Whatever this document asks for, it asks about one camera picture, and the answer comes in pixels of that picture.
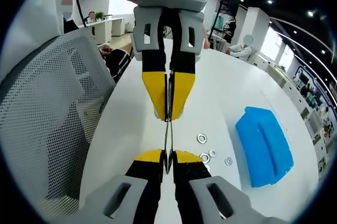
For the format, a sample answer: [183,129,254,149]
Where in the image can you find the white table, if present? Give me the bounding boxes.
[78,47,321,224]

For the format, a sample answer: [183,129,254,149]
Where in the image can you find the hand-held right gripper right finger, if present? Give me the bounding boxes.
[173,149,280,224]

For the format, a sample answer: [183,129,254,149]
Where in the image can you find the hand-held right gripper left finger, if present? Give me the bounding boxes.
[78,148,163,224]

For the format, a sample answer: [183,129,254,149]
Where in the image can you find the black cable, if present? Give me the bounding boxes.
[74,0,88,28]

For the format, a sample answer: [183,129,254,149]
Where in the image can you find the blue plastic container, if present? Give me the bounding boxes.
[235,106,294,188]

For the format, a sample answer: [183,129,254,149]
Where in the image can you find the metal tweezers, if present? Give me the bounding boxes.
[163,68,176,175]

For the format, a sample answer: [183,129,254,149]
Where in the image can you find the grey mesh office chair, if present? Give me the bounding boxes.
[0,27,117,210]

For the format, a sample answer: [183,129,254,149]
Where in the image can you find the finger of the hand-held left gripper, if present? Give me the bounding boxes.
[131,6,167,122]
[167,9,206,122]

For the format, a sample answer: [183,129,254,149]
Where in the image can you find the white office desk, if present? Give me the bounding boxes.
[86,17,126,45]

